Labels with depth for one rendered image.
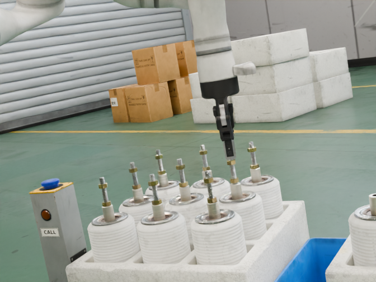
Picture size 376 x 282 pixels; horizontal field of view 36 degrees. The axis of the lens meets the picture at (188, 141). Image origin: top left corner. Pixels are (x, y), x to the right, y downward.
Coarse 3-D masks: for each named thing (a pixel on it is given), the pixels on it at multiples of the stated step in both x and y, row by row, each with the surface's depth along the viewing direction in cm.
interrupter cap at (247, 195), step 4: (244, 192) 119; (248, 192) 118; (252, 192) 118; (220, 196) 119; (224, 196) 119; (228, 196) 118; (244, 196) 117; (248, 196) 115; (252, 196) 115; (220, 200) 116; (224, 200) 116; (228, 200) 115; (232, 200) 115; (236, 200) 114; (240, 200) 113; (244, 200) 113
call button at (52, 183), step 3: (45, 180) 129; (48, 180) 128; (51, 180) 128; (54, 180) 127; (57, 180) 127; (42, 183) 127; (45, 183) 126; (48, 183) 126; (51, 183) 126; (54, 183) 127; (57, 183) 127; (42, 186) 127; (45, 186) 126; (48, 186) 127; (51, 186) 127; (54, 186) 127
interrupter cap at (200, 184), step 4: (200, 180) 136; (216, 180) 134; (220, 180) 133; (224, 180) 132; (192, 184) 133; (196, 184) 133; (200, 184) 133; (212, 184) 130; (216, 184) 129; (220, 184) 130; (196, 188) 130; (200, 188) 130; (204, 188) 129
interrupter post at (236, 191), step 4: (232, 184) 117; (236, 184) 116; (240, 184) 116; (232, 188) 116; (236, 188) 116; (240, 188) 116; (232, 192) 116; (236, 192) 116; (240, 192) 116; (232, 196) 116; (236, 196) 116; (240, 196) 116
